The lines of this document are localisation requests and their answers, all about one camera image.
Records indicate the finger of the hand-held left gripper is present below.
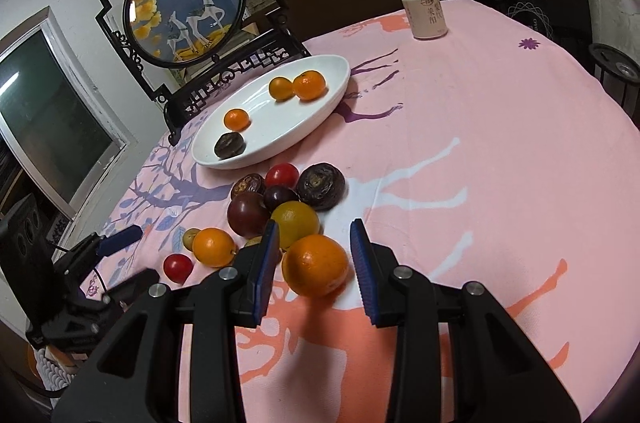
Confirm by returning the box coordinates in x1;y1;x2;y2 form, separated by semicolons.
102;268;161;305
62;225;145;271

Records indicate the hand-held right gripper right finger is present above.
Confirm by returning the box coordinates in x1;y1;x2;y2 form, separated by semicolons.
349;219;583;423

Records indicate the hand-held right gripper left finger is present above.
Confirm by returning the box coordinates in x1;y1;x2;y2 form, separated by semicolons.
52;219;281;423

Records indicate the red cherry tomato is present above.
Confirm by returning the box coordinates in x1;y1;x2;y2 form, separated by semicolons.
163;253;194;282
264;164;300;190

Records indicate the mandarin orange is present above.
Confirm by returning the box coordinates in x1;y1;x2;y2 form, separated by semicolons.
223;108;250;132
192;227;236;267
292;70;327;101
281;234;349;298

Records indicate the large yellow tomato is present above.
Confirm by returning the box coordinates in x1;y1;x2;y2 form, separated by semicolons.
270;200;321;250

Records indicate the dark red plum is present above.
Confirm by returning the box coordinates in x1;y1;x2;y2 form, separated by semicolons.
227;192;272;239

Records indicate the small dark purple plum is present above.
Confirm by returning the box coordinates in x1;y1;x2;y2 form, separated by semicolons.
263;185;299;214

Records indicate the brown date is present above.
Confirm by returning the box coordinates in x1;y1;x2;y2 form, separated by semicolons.
230;174;266;202

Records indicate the dark water chestnut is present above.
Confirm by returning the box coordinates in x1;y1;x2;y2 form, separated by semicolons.
214;132;246;160
296;164;346;210

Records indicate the white oval plate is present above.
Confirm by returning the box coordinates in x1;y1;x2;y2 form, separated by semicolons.
192;54;351;170

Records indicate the white radiator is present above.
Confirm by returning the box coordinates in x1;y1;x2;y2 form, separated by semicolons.
34;347;77;393

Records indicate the black speaker box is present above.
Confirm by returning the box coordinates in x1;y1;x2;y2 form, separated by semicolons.
0;196;57;329

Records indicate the white framed window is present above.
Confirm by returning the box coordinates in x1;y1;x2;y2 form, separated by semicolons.
0;6;138;221

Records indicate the small orange-yellow tomato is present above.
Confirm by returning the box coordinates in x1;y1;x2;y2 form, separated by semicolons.
268;76;294;100

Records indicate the round deer table screen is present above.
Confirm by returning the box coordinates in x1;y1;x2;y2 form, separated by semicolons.
95;0;313;146

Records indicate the small beige canister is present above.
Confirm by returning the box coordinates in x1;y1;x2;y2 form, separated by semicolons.
402;0;448;40

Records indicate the dark wooden chair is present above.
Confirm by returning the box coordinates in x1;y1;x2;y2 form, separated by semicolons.
589;43;640;119

